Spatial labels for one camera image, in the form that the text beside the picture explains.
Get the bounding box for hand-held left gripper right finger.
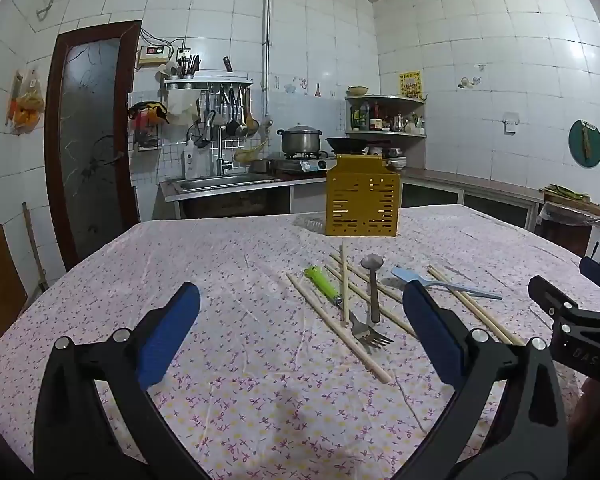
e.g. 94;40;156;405
390;280;568;480

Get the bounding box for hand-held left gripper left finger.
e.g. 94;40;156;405
32;281;213;480

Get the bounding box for wooden chopstick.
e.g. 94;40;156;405
427;267;515;346
341;242;351;326
430;265;526;346
324;265;417;337
329;253;405;305
286;273;392;384

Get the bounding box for light blue spatula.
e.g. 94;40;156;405
391;266;503;301

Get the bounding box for metal spoon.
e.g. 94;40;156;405
361;254;385;324

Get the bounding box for green-handled metal fork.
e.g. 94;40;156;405
304;266;396;350

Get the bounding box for yellow slotted utensil holder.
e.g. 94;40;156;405
326;156;400;237

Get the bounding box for row of hanging kitchen utensils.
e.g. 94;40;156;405
200;87;261;140

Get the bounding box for bin with plastic liner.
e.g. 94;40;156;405
535;200;600;261

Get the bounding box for pink floral tablecloth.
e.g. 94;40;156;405
0;204;600;480

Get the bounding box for wooden chopping board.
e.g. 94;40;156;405
540;185;600;221

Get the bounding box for round green cutting board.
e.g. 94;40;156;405
568;119;600;167

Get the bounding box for steel sink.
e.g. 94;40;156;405
172;174;276;193

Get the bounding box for clear plastic wrapper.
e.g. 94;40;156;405
294;214;328;233

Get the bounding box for white dish soap bottle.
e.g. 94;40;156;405
182;139;198;180

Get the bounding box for stack of bowls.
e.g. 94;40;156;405
370;146;408;170

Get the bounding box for metal faucet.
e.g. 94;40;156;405
215;127;233;177

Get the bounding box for yellow strainer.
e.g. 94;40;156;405
232;137;271;163

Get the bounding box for black wok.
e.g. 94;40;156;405
325;136;370;155

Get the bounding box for dark wooden glass door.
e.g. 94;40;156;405
44;20;143;272

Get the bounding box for gas stove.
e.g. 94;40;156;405
267;152;338;177

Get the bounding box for yellow and black bag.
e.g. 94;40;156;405
128;101;171;126

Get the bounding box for white hanging plastic bag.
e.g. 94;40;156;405
166;87;201;126

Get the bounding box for row of condiment bottles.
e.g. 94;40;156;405
350;101;426;133

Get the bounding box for steel cooking pot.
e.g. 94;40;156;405
277;123;325;156

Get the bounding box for knife holder with knives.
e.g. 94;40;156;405
177;54;201;81

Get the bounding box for hanging orange plastic bags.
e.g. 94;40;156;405
5;67;46;136

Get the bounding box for beige controller box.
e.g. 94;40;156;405
137;44;173;67

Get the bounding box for wooden broom handle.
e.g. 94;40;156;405
22;202;48;293

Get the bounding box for wire wall basket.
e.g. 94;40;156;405
132;110;161;153

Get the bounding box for corner wall shelf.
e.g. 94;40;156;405
344;94;427;138

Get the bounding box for yellow wall poster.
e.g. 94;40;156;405
399;71;423;100

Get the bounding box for metal wall rack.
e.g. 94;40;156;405
162;76;255;92

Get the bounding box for grey wall pipe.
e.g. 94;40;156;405
261;0;273;126

